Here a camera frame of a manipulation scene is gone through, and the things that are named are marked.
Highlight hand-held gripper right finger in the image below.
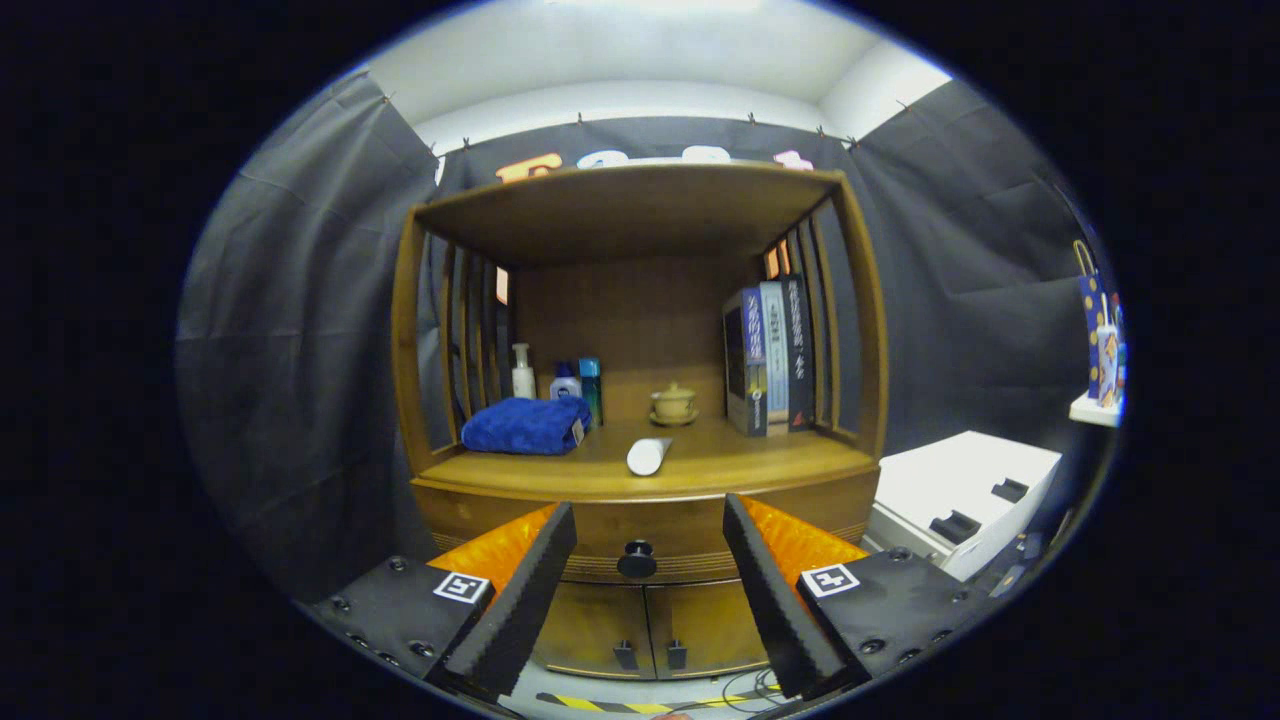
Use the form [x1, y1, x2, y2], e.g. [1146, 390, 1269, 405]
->
[722, 492, 1001, 701]

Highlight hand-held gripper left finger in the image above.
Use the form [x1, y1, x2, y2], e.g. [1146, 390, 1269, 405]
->
[305, 502, 579, 701]

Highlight wooden drawer with black knob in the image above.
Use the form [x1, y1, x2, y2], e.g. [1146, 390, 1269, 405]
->
[412, 470, 883, 586]

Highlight white and green tube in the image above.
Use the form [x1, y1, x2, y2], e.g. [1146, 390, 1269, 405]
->
[626, 436, 675, 478]

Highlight wooden cabinet door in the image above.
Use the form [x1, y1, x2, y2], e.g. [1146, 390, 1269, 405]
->
[530, 580, 649, 679]
[643, 578, 771, 676]

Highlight wooden countertop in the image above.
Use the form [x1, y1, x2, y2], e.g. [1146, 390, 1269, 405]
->
[415, 415, 879, 503]

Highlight wooden cabinet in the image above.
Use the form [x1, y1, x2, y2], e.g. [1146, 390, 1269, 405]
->
[390, 162, 891, 681]

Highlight yellow black floor tape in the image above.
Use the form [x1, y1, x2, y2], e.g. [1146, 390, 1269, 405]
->
[535, 690, 771, 716]

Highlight blue folded towel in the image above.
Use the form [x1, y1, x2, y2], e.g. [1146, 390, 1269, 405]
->
[461, 396, 593, 456]

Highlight teal bottle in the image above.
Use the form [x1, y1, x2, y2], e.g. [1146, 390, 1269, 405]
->
[578, 357, 604, 429]

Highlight white box unit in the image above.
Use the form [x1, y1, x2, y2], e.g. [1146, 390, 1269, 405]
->
[865, 430, 1063, 583]

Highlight grey and blue book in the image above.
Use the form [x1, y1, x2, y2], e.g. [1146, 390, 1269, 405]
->
[722, 288, 769, 438]

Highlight black computer tower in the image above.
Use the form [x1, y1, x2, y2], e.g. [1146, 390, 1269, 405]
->
[985, 535, 1061, 596]

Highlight white side table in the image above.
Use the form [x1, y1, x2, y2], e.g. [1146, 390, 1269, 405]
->
[1068, 390, 1126, 429]

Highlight blue dotted gift bag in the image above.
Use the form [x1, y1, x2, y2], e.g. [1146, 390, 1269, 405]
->
[1073, 240, 1111, 401]

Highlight black floor cables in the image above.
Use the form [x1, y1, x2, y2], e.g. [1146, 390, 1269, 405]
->
[720, 668, 786, 713]

